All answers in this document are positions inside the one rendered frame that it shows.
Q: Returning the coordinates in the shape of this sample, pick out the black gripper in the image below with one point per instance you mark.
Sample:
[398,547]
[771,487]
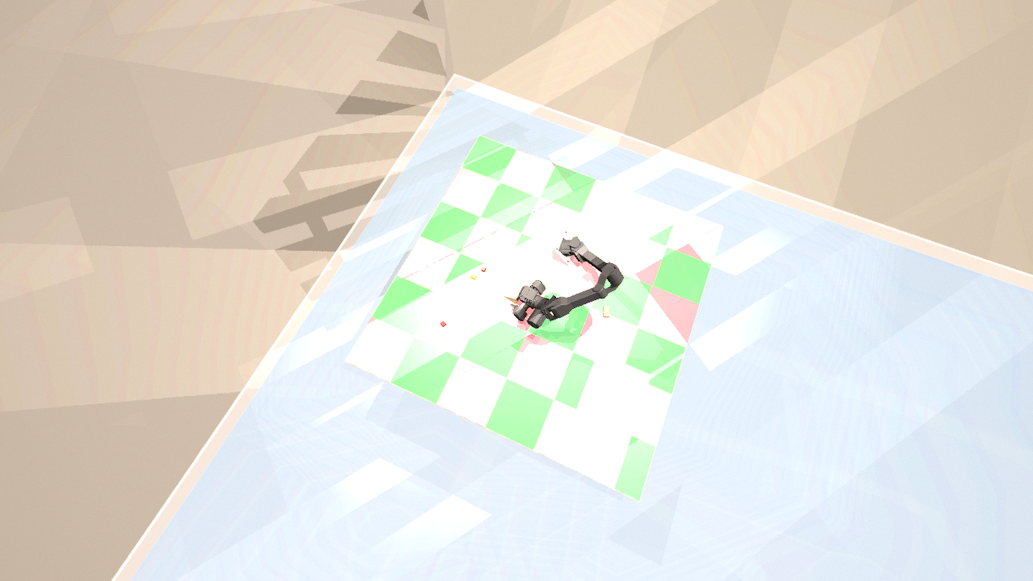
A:
[520,312]

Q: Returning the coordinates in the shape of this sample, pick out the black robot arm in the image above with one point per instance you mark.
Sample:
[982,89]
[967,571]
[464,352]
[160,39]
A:
[562,306]

